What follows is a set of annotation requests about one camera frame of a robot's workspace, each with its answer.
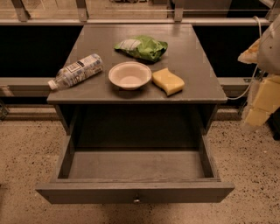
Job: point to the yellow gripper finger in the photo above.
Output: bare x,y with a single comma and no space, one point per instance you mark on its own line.
249,56
263,100

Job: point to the yellow sponge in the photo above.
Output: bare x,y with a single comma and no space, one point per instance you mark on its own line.
168,81

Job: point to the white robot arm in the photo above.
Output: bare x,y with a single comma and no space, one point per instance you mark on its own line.
268,57

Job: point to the open grey top drawer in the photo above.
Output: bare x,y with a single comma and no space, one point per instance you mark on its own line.
166,171

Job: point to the metal window railing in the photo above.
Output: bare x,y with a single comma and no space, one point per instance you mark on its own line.
87,12

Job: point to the green chip bag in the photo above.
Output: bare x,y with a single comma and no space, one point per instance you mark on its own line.
143,47

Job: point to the white paper bowl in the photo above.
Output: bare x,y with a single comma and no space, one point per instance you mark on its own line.
129,75

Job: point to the clear plastic water bottle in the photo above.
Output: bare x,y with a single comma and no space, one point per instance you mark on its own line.
77,72

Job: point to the grey wooden cabinet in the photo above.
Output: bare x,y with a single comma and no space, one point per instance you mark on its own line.
135,103

